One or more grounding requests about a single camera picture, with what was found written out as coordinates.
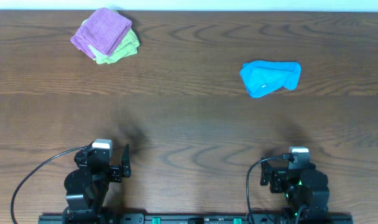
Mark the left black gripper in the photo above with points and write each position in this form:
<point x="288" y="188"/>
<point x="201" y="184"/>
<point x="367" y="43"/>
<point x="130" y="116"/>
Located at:
<point x="115" y="172"/>

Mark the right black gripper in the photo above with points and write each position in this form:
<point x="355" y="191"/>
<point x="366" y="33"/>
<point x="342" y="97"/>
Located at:
<point x="278" y="177"/>

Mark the purple microfiber cloth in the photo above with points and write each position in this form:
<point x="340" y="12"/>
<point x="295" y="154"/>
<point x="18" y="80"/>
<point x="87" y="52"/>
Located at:
<point x="104" y="30"/>

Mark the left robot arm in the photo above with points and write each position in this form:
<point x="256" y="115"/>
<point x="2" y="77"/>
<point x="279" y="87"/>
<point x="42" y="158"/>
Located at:
<point x="87" y="186"/>

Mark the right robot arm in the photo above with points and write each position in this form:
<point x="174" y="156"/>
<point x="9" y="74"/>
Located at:
<point x="305" y="188"/>

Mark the blue cloth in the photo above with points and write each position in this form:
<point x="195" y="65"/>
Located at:
<point x="262" y="77"/>

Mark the purple folded cloth under green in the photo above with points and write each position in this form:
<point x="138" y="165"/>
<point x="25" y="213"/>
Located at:
<point x="82" y="46"/>

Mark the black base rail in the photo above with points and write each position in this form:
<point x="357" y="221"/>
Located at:
<point x="138" y="218"/>

